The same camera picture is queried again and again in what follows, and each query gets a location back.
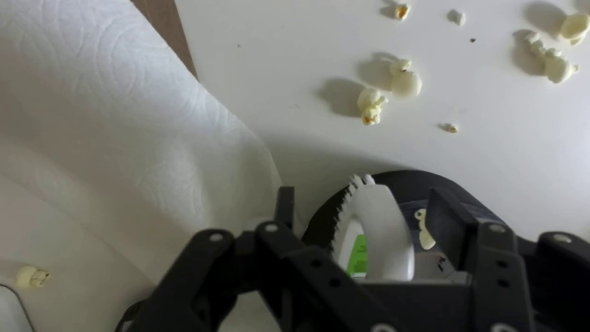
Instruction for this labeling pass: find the white green brush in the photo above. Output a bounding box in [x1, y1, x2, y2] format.
[330, 175, 415, 282]

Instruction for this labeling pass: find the white paper towel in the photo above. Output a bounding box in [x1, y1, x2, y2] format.
[0, 0, 284, 291]

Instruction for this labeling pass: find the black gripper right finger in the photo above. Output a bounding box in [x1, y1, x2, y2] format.
[428, 188, 535, 332]

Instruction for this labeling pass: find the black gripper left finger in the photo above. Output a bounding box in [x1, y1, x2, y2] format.
[117, 186, 395, 332]

